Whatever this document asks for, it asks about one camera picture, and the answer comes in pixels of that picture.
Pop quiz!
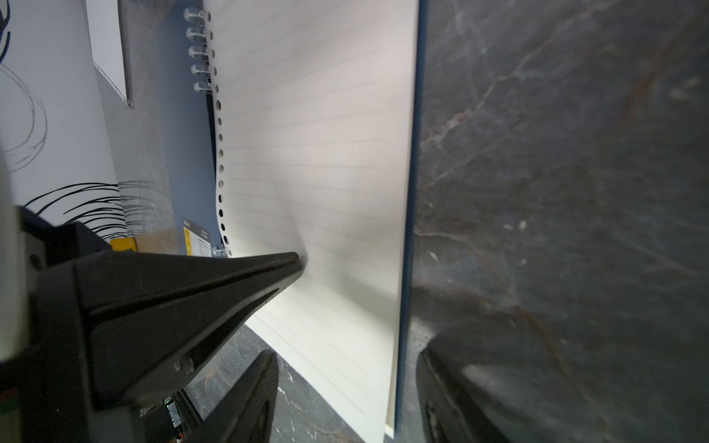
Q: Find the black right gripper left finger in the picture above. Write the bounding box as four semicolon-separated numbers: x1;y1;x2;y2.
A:
186;351;279;443

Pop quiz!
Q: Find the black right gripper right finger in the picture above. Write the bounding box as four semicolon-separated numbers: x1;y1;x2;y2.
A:
417;328;609;442

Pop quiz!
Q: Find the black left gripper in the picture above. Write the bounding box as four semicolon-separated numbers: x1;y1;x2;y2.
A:
1;207;303;442

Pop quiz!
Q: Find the dark blue spiral notebook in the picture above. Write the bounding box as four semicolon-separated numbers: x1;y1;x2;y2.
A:
177;1;420;442

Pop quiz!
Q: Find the torn lined paper page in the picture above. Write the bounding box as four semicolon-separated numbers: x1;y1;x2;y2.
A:
84;0;132;107

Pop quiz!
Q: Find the blue lid snack cup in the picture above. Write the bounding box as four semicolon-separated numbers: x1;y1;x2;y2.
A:
110;237;138;252

